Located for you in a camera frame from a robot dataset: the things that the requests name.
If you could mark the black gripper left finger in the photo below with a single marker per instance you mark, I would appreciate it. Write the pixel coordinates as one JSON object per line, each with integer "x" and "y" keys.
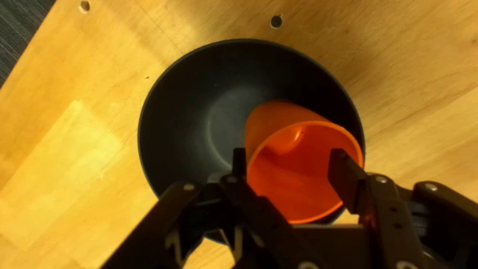
{"x": 234, "y": 218}

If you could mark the black bowl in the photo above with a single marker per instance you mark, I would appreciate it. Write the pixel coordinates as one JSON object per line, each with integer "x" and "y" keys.
{"x": 199, "y": 113}

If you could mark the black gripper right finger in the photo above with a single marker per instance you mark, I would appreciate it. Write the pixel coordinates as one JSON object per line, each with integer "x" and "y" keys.
{"x": 398, "y": 224}

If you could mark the orange plastic cup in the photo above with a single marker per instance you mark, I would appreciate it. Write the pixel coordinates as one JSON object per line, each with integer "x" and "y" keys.
{"x": 304, "y": 164}

